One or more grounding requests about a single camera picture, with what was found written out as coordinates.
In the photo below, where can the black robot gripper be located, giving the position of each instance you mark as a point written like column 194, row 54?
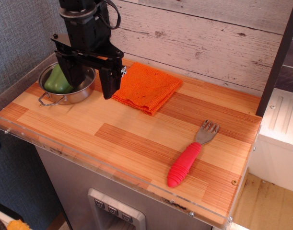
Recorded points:
column 87, row 43

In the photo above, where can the green toy bell pepper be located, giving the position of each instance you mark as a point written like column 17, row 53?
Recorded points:
column 57, row 82

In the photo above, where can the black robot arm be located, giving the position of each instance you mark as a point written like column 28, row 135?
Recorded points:
column 87, row 7

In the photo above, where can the stainless steel pot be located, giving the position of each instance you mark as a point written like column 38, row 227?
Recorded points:
column 79, row 93

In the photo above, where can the orange folded cloth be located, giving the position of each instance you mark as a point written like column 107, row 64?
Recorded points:
column 146, row 88

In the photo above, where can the clear acrylic edge guard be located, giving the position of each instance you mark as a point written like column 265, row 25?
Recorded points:
column 134, row 161

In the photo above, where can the grey toy fridge cabinet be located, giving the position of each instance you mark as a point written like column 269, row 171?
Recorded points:
column 92, row 201

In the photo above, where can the white toy sink unit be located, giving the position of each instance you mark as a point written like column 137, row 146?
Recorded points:
column 272, row 156

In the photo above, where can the red handled metal fork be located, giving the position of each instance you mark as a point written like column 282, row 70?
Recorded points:
column 180, row 168

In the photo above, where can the dark vertical frame post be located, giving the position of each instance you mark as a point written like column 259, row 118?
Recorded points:
column 277, row 64

